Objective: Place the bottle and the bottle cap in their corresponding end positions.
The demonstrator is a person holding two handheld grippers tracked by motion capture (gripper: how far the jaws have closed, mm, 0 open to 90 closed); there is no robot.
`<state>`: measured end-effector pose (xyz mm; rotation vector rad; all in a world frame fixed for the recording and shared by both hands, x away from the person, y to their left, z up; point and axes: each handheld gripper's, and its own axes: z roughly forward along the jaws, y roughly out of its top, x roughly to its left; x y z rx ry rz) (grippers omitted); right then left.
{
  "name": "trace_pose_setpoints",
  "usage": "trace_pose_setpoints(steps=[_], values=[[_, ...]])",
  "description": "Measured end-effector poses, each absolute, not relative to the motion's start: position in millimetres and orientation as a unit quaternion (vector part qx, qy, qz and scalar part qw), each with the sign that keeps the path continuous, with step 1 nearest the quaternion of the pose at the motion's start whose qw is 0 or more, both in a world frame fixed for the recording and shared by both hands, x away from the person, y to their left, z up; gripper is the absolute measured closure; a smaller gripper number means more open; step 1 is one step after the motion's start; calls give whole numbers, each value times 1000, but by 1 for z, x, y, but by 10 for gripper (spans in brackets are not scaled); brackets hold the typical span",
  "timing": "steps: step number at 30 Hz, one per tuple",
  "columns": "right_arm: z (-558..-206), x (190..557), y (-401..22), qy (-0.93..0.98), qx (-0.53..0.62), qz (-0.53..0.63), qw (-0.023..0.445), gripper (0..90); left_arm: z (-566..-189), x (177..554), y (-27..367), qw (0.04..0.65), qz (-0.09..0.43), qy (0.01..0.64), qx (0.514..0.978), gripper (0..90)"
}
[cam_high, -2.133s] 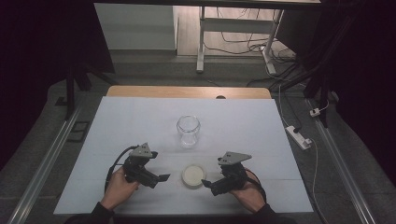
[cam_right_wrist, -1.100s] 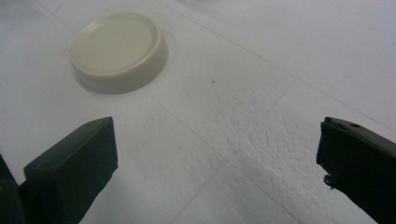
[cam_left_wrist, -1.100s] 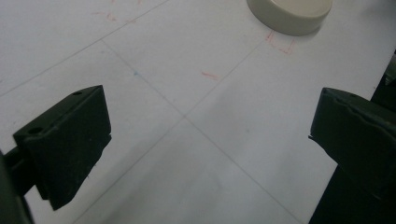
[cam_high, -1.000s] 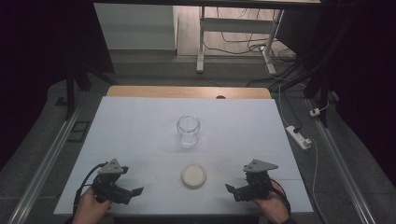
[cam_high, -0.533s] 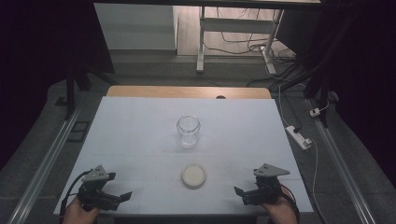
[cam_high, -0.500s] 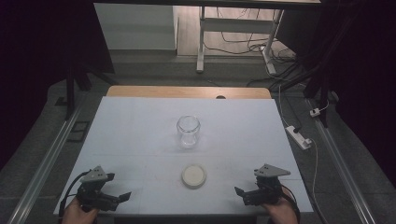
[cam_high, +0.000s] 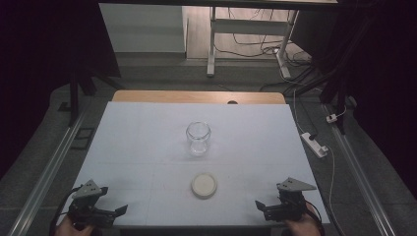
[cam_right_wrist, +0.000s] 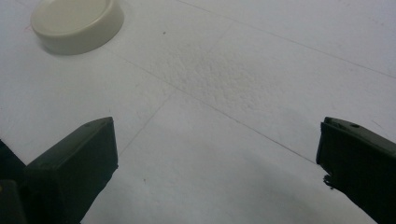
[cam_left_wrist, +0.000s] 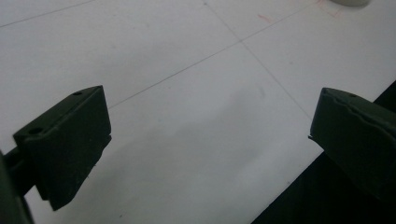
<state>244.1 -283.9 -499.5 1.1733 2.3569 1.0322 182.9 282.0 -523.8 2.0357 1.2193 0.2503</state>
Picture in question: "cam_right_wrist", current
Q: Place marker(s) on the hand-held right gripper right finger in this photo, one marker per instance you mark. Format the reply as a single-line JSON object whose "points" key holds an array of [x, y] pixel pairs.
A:
{"points": [[361, 165]]}

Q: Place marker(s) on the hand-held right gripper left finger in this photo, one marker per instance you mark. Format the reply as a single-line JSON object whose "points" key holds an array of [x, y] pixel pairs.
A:
{"points": [[74, 171]]}

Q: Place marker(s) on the cream round lid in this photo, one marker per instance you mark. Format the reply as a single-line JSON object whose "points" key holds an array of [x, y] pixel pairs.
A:
{"points": [[74, 25]]}

